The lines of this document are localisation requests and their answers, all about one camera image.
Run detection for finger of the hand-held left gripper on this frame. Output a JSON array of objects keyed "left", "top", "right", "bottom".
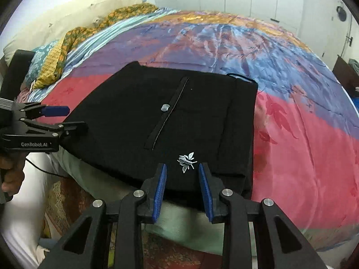
[
  {"left": 19, "top": 119, "right": 89, "bottom": 138},
  {"left": 13, "top": 102, "right": 70, "bottom": 120}
]

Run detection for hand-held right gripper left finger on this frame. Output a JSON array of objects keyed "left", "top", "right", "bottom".
[{"left": 38, "top": 163, "right": 168, "bottom": 269}]

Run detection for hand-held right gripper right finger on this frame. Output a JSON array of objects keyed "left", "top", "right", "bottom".
[{"left": 198, "top": 163, "right": 328, "bottom": 269}]

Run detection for black pants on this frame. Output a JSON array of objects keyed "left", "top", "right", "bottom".
[{"left": 57, "top": 61, "right": 258, "bottom": 212}]

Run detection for person's left hand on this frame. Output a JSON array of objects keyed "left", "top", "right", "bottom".
[{"left": 0, "top": 155, "right": 26, "bottom": 194}]

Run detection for mint green sheet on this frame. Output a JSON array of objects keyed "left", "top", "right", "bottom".
[{"left": 59, "top": 148, "right": 258, "bottom": 251}]

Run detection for yellow orange patterned cloth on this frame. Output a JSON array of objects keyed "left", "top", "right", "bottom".
[{"left": 36, "top": 2, "right": 159, "bottom": 89}]

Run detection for teal patterned pillow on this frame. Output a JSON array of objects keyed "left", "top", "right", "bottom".
[{"left": 25, "top": 39, "right": 68, "bottom": 85}]

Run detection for white cloth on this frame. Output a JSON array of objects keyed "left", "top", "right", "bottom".
[{"left": 0, "top": 157, "right": 61, "bottom": 269}]

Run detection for cream pillow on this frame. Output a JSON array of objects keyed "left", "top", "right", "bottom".
[{"left": 3, "top": 0, "right": 155, "bottom": 59}]

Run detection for colourful floral satin blanket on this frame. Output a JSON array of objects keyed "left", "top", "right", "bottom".
[{"left": 17, "top": 10, "right": 355, "bottom": 251}]

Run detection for brown wooden furniture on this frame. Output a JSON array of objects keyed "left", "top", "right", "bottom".
[{"left": 332, "top": 54, "right": 359, "bottom": 96}]

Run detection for black cable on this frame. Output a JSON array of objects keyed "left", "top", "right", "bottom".
[{"left": 25, "top": 158, "right": 68, "bottom": 178}]

